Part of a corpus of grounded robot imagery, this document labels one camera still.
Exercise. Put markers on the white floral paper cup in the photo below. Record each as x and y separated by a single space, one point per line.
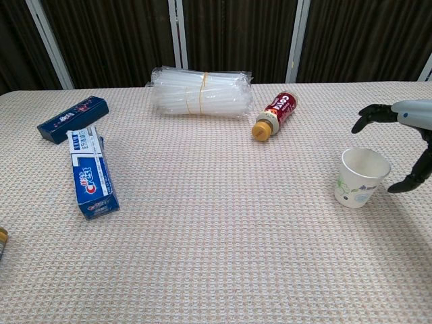
362 175

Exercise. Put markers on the white partition frame post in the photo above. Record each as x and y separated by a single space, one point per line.
178 33
426 71
297 40
50 40

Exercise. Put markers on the red coffee drink bottle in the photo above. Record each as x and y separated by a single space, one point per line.
276 113

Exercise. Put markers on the Crest toothpaste box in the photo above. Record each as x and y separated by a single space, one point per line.
92 172

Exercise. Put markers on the dark blue toothpaste box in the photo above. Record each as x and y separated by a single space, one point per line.
72 116

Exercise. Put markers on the bottle with yellow cap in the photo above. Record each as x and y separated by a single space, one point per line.
2 241

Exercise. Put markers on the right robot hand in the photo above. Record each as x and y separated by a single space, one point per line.
410 114

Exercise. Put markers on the pack of clear plastic straws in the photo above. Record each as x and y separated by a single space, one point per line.
202 92

